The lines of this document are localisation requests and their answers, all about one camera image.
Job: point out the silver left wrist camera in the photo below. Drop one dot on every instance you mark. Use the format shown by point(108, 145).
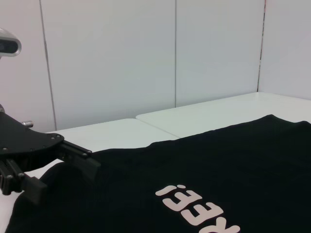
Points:
point(8, 44)

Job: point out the black shirt with FREE print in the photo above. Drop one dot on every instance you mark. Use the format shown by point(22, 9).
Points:
point(194, 170)

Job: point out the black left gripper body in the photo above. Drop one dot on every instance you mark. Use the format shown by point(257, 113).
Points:
point(26, 145)

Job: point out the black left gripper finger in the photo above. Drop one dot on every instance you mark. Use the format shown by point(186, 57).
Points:
point(83, 161)
point(31, 188)

